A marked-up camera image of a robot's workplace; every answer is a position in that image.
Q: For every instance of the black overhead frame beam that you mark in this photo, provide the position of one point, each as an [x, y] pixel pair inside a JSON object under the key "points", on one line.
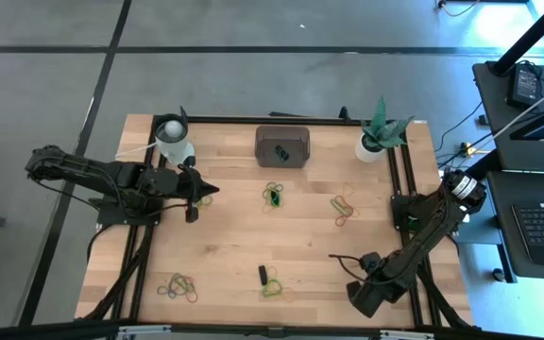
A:
{"points": [[272, 333]]}

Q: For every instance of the black power adapter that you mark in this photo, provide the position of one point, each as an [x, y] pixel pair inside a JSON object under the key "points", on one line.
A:
{"points": [[524, 85]]}

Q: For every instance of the white cup with ball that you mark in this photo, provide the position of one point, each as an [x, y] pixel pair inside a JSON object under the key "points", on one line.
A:
{"points": [[175, 144]]}

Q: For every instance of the silver frame bracket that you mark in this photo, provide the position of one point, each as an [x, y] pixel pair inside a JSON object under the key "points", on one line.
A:
{"points": [[406, 335], [144, 330]]}

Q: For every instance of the grey translucent plastic bin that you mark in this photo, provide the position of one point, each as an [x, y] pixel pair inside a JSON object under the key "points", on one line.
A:
{"points": [[295, 141]]}

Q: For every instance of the black diagonal frame brace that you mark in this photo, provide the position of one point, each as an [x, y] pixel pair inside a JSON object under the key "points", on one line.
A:
{"points": [[458, 317], [95, 307]]}

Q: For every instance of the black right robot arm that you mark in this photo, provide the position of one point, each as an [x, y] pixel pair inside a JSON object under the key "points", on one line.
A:
{"points": [[428, 231]]}

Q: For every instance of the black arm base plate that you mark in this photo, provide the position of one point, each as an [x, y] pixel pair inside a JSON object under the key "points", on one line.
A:
{"points": [[111, 217], [399, 208]]}

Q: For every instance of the yellow power plug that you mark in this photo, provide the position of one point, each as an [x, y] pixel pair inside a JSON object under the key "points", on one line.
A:
{"points": [[468, 150]]}

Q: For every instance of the green rubber bands bottom centre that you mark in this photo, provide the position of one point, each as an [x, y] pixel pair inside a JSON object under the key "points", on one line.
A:
{"points": [[274, 269]]}

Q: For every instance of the black frame bracket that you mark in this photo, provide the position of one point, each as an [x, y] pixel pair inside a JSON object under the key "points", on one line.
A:
{"points": [[344, 114], [183, 113]]}

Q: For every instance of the black laptop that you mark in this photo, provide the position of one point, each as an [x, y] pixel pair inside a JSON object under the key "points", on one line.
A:
{"points": [[501, 226]]}

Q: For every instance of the black desk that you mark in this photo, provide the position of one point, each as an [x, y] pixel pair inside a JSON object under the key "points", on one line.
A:
{"points": [[494, 118]]}

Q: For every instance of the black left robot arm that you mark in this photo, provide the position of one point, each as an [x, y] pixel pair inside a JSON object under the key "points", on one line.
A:
{"points": [[88, 172]]}

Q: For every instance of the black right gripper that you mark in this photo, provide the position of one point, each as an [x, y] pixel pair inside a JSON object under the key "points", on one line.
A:
{"points": [[376, 293]]}

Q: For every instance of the green plant in white pot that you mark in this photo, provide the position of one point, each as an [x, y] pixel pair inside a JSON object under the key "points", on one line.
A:
{"points": [[368, 151]]}

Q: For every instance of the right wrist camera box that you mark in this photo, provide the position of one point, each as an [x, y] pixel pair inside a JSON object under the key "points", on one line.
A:
{"points": [[371, 260]]}

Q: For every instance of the black caster wheel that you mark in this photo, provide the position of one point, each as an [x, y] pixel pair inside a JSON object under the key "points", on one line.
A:
{"points": [[498, 275]]}

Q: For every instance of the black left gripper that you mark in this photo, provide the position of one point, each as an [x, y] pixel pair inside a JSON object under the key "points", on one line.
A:
{"points": [[187, 184]]}

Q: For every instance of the white rod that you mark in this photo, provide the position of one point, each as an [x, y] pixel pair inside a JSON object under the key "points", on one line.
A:
{"points": [[532, 107]]}

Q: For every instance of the black pole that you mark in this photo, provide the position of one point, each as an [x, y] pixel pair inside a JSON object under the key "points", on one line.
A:
{"points": [[532, 35]]}

